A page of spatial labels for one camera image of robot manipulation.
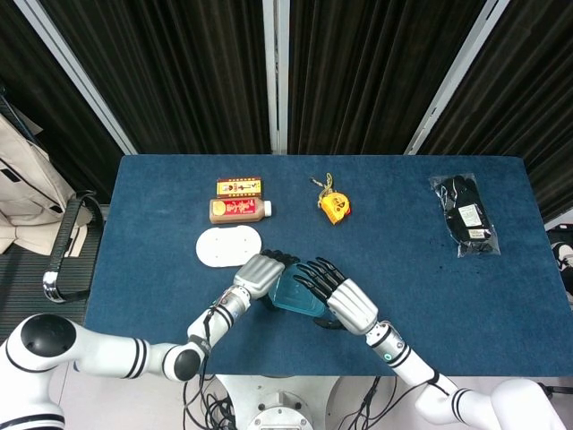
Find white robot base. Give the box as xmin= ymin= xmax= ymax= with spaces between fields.
xmin=214 ymin=374 xmax=342 ymax=430

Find black pleated curtain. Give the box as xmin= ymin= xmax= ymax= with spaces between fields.
xmin=287 ymin=0 xmax=488 ymax=156
xmin=39 ymin=0 xmax=272 ymax=156
xmin=419 ymin=0 xmax=573 ymax=223
xmin=0 ymin=0 xmax=123 ymax=202

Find blue felt table mat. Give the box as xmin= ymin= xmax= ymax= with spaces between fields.
xmin=83 ymin=154 xmax=572 ymax=377

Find black gloves in plastic bag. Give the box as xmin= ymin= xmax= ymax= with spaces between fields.
xmin=428 ymin=172 xmax=501 ymax=259

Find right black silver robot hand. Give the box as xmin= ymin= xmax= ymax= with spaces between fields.
xmin=290 ymin=256 xmax=380 ymax=336

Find white frame post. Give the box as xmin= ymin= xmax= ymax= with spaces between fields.
xmin=405 ymin=0 xmax=511 ymax=156
xmin=261 ymin=0 xmax=290 ymax=156
xmin=13 ymin=0 xmax=138 ymax=156

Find brown bottle red label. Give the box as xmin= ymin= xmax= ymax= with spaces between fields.
xmin=209 ymin=198 xmax=273 ymax=225

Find red yellow printed box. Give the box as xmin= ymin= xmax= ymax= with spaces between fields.
xmin=216 ymin=176 xmax=264 ymax=199

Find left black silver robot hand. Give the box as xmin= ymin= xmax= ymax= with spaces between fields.
xmin=232 ymin=248 xmax=302 ymax=311

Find beige fabric bag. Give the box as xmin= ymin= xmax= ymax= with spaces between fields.
xmin=0 ymin=111 xmax=78 ymax=254

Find black cable bundle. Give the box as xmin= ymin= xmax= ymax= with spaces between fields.
xmin=182 ymin=371 xmax=237 ymax=430
xmin=339 ymin=375 xmax=415 ymax=430

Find black and white bag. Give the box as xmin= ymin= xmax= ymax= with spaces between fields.
xmin=546 ymin=227 xmax=573 ymax=310

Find white oval plastic board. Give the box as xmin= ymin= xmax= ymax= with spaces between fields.
xmin=195 ymin=225 xmax=263 ymax=269

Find black chair armrest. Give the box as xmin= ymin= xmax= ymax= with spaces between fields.
xmin=0 ymin=190 xmax=107 ymax=337

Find yellow tape measure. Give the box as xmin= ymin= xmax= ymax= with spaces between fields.
xmin=308 ymin=172 xmax=353 ymax=227

